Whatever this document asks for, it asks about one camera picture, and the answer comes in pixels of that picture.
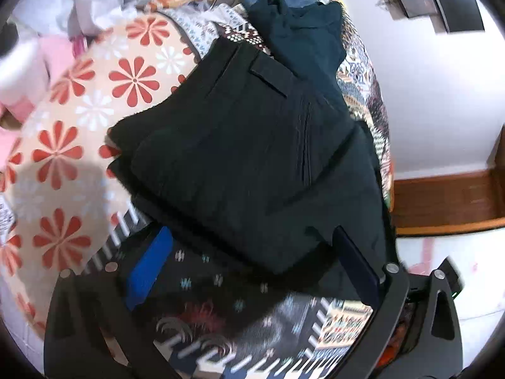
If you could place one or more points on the dark teal garment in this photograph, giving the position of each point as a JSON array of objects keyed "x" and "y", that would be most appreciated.
[{"x": 307, "y": 35}]

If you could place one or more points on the black pants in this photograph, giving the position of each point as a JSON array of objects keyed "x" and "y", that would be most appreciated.
[{"x": 236, "y": 146}]

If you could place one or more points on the pink cloth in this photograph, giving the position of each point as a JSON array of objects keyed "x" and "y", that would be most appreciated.
[{"x": 23, "y": 83}]

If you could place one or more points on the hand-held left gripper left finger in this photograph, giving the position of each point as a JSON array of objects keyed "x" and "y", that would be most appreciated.
[{"x": 152, "y": 268}]

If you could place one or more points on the patchwork printed blanket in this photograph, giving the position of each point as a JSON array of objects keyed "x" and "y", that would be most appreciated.
[{"x": 59, "y": 146}]

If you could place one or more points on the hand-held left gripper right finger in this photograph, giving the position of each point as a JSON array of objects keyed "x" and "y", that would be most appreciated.
[{"x": 361, "y": 268}]

